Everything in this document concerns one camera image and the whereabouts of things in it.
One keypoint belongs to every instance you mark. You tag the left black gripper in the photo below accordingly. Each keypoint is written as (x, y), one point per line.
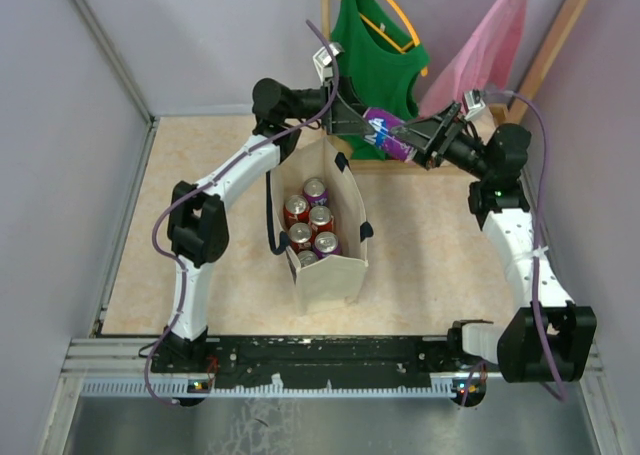
(345, 116)

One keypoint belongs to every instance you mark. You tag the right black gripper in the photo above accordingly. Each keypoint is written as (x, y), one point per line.
(434, 135)

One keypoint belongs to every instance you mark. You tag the purple Fanta can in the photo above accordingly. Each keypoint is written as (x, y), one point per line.
(326, 244)
(382, 123)
(307, 258)
(315, 192)

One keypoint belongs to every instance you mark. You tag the red Coke can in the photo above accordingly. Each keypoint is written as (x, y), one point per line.
(296, 209)
(321, 219)
(301, 237)

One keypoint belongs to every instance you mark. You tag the beige canvas tote bag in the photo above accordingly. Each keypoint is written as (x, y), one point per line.
(336, 281)

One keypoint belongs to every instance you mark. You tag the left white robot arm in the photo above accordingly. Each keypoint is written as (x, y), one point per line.
(197, 217)

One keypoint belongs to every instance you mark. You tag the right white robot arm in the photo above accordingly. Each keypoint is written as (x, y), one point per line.
(549, 336)

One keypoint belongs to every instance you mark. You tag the green tank top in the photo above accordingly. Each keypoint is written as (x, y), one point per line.
(379, 57)

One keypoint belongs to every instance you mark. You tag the pink shirt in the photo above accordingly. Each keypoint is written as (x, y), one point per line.
(486, 58)

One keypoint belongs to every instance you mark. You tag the yellow clothes hanger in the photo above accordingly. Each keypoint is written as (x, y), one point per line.
(395, 20)

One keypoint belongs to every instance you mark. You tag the wooden clothes rack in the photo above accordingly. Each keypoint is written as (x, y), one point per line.
(558, 32)

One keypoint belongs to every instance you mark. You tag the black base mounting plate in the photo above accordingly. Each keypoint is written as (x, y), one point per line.
(313, 362)

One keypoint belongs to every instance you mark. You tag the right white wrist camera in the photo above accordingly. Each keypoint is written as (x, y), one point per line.
(474, 104)

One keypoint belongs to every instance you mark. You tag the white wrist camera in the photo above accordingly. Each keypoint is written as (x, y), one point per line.
(474, 104)
(323, 62)

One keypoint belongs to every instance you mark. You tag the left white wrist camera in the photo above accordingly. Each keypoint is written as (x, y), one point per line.
(323, 62)

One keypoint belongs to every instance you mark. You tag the aluminium frame rail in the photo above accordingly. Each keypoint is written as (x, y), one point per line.
(114, 366)

